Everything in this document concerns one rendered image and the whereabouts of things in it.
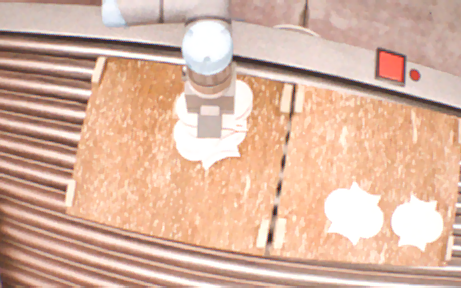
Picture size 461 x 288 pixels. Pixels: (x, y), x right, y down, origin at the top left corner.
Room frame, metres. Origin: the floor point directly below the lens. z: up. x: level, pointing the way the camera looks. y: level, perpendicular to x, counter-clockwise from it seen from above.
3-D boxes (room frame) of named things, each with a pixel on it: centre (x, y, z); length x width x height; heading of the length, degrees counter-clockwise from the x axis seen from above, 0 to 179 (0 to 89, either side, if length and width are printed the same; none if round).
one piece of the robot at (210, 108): (0.41, 0.03, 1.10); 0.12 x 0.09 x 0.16; 176
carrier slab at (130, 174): (0.36, 0.11, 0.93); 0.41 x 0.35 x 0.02; 78
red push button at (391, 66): (0.54, -0.36, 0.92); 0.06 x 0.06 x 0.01; 78
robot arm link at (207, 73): (0.43, 0.03, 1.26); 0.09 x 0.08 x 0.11; 179
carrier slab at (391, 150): (0.29, -0.30, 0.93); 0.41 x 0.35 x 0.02; 79
